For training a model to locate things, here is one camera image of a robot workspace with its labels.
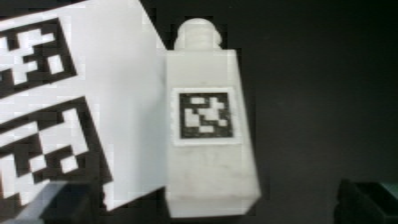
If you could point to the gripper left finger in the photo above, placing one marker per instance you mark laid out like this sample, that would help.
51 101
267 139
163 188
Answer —
67 205

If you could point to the white fiducial marker base sheet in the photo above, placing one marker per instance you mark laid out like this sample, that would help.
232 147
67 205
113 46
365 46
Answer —
83 100

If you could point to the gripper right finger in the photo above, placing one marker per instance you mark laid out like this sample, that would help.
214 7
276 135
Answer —
367 203

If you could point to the white table leg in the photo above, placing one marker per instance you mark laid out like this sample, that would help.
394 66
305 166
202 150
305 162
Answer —
212 187

